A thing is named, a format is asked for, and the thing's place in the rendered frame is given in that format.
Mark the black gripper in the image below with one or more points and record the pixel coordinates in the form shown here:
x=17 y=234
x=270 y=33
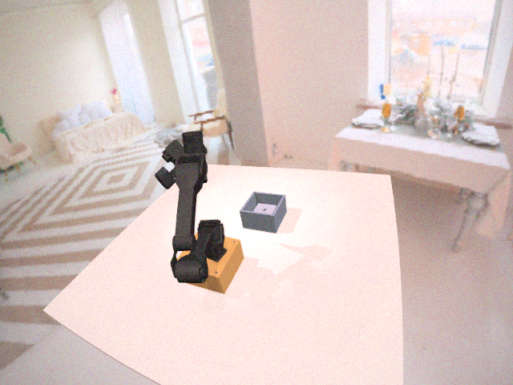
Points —
x=166 y=178

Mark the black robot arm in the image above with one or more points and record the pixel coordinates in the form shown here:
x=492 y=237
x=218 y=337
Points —
x=190 y=177

